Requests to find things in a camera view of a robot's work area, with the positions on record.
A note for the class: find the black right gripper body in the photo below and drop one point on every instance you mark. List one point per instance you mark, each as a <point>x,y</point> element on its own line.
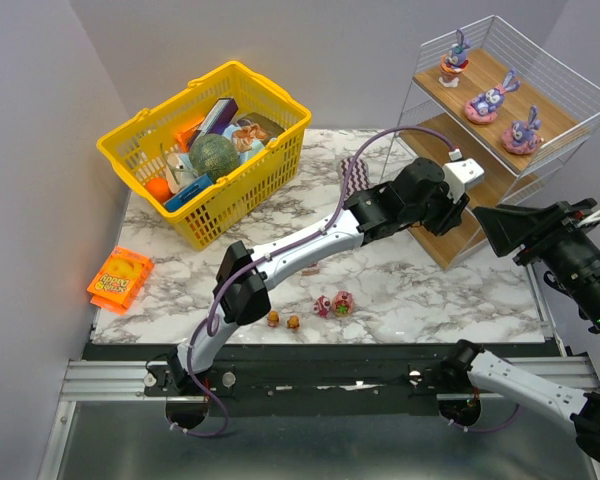
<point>538,235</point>

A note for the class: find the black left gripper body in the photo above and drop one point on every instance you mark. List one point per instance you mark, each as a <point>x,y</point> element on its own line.
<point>450,215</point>

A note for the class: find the purple bunny donut toy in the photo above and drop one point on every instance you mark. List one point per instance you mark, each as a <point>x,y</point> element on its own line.
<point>522,138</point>

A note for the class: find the pink strawberry donut toy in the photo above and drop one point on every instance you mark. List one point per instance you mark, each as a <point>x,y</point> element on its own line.
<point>342,304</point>

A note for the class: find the small purple bunny toy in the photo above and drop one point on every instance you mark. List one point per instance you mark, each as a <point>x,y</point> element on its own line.
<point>455,61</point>

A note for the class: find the orange bear toy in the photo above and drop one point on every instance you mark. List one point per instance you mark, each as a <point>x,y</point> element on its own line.
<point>273,319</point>
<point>293,323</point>

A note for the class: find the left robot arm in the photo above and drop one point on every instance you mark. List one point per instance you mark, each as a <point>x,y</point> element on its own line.
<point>423,193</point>

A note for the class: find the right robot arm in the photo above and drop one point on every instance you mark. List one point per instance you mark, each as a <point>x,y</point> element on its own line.
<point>554,388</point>

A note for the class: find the purple wavy striped sponge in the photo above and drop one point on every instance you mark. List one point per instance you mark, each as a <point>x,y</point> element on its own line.
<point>355,179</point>

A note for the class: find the strawberry cake toy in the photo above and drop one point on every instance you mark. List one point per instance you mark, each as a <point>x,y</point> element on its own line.
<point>310,271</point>

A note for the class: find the red white clown toy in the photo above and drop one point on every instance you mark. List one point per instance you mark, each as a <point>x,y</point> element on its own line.
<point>322,306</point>

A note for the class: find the chips bag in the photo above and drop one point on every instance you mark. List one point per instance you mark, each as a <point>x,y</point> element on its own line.
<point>250,134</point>

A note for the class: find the green netted melon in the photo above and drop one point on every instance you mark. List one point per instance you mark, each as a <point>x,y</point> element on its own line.
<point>214,155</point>

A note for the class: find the purple box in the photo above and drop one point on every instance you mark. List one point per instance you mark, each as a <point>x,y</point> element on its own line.
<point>218,118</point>

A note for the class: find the white bag in basket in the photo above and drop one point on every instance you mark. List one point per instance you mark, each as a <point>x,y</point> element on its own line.
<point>178,171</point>

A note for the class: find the orange candy box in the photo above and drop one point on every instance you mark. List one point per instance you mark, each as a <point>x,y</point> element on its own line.
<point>185,132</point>

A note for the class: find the blue box in basket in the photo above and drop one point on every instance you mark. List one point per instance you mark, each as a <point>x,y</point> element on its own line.
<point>188,193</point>

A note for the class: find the orange ball in basket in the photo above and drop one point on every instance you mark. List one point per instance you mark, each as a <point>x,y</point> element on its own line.
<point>159,189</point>

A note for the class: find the orange scrub daddy box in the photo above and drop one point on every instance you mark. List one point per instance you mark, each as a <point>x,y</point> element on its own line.
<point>119,280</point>

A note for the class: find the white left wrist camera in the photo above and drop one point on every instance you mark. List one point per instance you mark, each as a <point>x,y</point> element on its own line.
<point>461,176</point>

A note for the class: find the white wire wooden shelf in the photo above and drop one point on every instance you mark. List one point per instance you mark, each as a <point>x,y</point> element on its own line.
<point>568,107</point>

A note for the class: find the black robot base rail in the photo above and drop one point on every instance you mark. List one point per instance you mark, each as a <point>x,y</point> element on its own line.
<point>313,381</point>

